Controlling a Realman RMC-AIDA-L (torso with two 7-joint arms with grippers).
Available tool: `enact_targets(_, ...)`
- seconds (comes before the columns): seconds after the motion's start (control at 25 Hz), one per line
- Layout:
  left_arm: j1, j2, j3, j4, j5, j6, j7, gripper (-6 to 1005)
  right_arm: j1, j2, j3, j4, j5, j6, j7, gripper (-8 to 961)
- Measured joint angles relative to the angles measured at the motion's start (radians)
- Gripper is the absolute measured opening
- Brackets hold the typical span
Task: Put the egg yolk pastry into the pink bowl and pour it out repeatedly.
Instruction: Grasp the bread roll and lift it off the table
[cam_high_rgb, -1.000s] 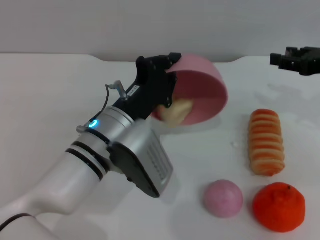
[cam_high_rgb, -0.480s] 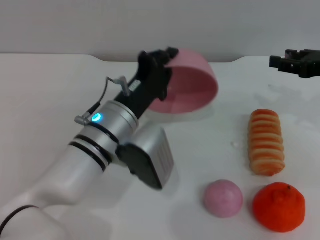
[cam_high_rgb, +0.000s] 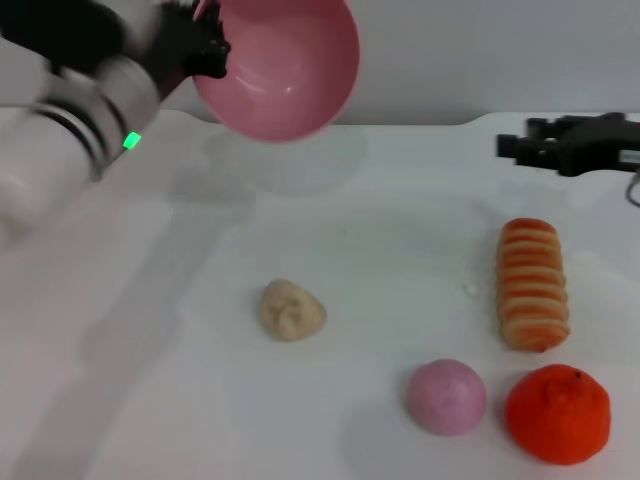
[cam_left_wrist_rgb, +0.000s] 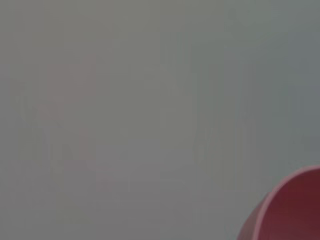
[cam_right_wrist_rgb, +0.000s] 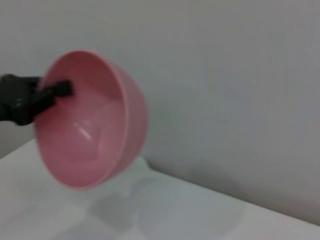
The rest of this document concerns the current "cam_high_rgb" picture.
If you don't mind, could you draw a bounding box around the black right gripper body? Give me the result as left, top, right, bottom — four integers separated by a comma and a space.
517, 113, 640, 177

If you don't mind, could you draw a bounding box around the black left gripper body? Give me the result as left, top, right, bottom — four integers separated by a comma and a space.
132, 0, 197, 101

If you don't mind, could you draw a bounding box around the pink plastic bowl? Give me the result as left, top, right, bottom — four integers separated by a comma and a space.
192, 0, 361, 144

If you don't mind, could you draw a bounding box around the beige egg yolk pastry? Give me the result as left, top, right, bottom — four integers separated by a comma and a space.
259, 278, 329, 343

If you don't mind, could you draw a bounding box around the striped orange bread roll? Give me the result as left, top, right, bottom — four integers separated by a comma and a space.
495, 217, 571, 354

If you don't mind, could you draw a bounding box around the pink round bun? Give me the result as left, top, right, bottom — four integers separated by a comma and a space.
405, 358, 487, 437

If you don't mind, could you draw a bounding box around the orange tangerine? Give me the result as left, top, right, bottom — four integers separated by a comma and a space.
504, 363, 612, 466

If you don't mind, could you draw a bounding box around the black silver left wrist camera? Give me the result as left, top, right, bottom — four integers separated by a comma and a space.
0, 0, 131, 76

